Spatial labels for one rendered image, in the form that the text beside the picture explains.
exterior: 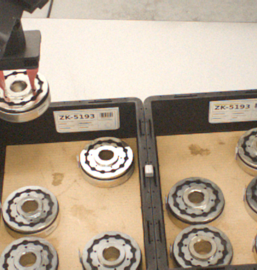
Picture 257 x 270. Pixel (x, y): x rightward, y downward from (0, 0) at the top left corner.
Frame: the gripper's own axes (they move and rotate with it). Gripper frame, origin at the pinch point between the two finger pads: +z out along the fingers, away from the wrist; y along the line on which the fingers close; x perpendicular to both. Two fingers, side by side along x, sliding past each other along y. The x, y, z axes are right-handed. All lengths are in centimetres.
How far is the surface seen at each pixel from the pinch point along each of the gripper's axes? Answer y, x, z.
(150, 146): 22.1, -4.8, 13.0
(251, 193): 39.8, -11.5, 19.9
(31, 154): -1.4, 2.8, 22.8
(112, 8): 10, 151, 110
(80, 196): 8.6, -8.0, 22.6
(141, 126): 20.7, 0.2, 13.1
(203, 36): 37, 51, 38
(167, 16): 32, 144, 111
